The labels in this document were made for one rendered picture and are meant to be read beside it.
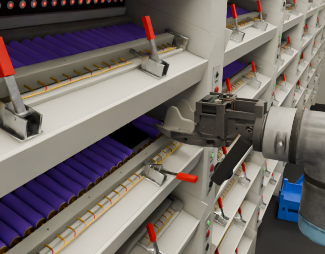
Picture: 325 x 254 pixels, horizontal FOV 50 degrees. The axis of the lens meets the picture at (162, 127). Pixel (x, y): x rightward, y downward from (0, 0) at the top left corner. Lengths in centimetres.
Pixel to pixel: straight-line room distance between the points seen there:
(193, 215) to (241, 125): 33
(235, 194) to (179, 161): 64
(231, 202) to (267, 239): 81
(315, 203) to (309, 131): 12
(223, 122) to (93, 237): 28
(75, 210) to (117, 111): 15
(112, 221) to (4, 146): 25
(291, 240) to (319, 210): 147
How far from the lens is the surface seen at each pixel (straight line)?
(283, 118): 59
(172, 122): 65
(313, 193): 62
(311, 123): 58
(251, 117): 60
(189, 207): 86
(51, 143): 37
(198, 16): 71
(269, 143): 58
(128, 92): 48
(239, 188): 136
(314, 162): 59
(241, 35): 94
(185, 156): 72
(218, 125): 61
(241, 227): 149
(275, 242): 205
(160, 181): 62
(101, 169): 59
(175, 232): 82
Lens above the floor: 126
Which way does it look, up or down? 22 degrees down
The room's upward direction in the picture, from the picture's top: straight up
